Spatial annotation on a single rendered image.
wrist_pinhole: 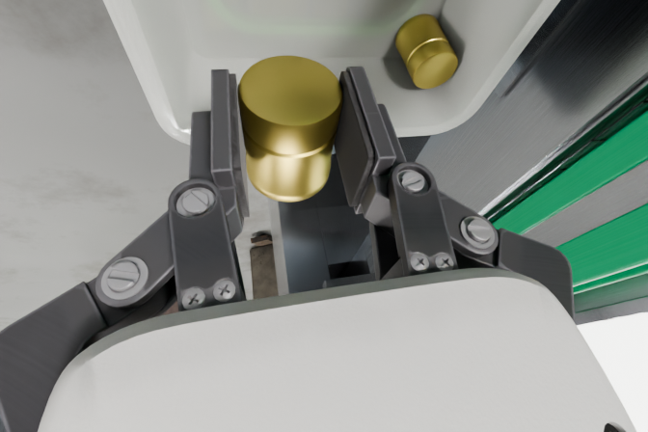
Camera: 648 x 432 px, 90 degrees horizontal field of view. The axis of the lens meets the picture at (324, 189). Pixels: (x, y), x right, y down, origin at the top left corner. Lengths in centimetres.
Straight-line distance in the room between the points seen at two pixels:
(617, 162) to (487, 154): 10
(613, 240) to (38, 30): 156
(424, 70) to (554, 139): 11
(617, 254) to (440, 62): 18
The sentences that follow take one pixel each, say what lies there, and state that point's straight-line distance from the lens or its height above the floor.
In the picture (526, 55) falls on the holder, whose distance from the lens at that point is 32.
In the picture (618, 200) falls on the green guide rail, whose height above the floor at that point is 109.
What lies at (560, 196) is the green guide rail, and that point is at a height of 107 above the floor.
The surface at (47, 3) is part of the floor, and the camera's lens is 147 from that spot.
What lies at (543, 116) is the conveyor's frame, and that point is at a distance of 31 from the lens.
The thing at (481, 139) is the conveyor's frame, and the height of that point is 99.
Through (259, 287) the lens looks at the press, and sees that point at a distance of 307.
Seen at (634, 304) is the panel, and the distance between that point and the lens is 52.
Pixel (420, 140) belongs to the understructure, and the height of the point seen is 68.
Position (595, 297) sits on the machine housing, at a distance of 59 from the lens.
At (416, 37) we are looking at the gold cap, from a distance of 27.
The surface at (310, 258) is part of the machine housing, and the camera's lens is 88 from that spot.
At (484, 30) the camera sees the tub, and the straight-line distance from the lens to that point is 26.
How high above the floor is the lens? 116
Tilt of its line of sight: 29 degrees down
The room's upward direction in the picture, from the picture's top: 168 degrees clockwise
